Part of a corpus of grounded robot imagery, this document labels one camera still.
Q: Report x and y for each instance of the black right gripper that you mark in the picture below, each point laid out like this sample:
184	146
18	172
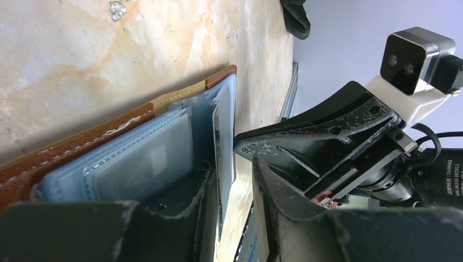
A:
347	144

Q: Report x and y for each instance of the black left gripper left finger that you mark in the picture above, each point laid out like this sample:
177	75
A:
179	227

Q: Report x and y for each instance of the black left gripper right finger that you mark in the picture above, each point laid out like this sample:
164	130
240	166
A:
291	228

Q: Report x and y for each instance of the brown leather card holder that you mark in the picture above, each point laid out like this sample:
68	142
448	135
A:
20	174

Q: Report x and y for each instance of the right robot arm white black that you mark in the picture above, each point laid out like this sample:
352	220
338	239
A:
435	172

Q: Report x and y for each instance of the grey card in holder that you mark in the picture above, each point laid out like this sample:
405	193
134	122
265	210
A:
145	161

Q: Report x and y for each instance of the black floral plush blanket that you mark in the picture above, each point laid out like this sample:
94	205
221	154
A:
295	17

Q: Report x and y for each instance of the aluminium front rail frame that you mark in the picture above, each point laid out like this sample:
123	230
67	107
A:
288	104

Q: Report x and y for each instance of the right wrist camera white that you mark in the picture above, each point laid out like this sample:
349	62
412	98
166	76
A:
418	73

